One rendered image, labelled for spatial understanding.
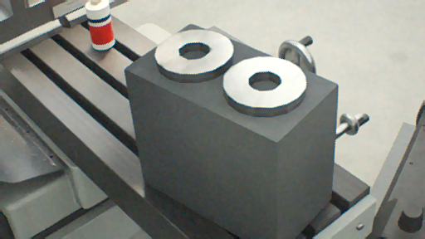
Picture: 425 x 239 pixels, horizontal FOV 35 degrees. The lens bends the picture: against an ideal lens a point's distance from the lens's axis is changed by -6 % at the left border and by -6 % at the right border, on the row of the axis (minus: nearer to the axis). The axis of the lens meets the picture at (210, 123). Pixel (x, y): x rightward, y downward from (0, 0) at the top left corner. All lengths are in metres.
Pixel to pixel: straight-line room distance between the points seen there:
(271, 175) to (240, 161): 0.04
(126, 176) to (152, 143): 0.11
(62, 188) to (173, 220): 0.31
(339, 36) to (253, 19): 0.37
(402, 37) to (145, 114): 2.11
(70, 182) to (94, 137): 0.15
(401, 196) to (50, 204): 0.65
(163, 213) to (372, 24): 2.13
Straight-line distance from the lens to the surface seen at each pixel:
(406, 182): 1.40
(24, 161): 1.12
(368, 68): 2.68
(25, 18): 1.26
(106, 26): 1.19
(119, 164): 0.98
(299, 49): 1.61
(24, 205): 1.14
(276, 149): 0.72
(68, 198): 1.18
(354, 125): 1.65
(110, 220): 1.25
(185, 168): 0.86
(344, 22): 2.94
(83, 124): 1.06
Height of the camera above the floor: 1.57
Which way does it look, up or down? 40 degrees down
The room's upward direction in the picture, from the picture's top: 5 degrees counter-clockwise
